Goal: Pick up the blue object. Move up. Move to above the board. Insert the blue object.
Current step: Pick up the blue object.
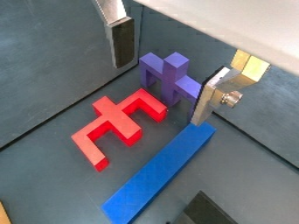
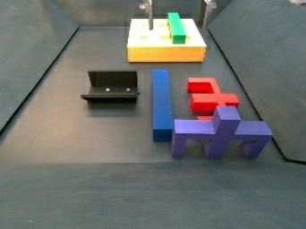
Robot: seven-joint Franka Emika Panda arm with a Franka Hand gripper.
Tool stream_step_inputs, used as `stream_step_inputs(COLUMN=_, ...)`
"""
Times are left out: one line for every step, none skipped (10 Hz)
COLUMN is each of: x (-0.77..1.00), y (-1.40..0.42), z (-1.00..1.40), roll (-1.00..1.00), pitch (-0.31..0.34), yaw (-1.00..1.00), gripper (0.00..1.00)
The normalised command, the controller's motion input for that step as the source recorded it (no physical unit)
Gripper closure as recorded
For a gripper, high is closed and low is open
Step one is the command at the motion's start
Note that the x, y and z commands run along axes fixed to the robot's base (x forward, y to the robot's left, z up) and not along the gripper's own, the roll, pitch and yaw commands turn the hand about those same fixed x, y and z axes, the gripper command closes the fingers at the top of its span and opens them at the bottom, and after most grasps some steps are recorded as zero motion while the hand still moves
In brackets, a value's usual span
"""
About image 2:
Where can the blue long block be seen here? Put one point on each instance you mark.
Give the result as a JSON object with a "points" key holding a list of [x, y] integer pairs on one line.
{"points": [[162, 107]]}

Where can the yellow slotted board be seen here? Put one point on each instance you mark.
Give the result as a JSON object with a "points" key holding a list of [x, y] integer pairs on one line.
{"points": [[149, 46]]}

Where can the red cross-shaped block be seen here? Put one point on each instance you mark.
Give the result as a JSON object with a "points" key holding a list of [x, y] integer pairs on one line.
{"points": [[206, 97]]}

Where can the purple cross-shaped block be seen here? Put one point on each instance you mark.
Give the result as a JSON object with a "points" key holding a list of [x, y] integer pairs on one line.
{"points": [[218, 131]]}

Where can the green long block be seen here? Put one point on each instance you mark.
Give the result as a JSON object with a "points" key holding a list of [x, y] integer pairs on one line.
{"points": [[176, 28]]}

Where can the grey metal rod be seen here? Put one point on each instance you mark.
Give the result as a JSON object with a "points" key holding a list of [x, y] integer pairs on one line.
{"points": [[147, 6]]}

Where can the metal stand right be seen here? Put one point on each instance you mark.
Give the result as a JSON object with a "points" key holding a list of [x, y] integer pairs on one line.
{"points": [[208, 6]]}

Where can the black angle bracket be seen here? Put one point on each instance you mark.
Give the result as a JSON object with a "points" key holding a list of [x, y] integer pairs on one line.
{"points": [[112, 86]]}

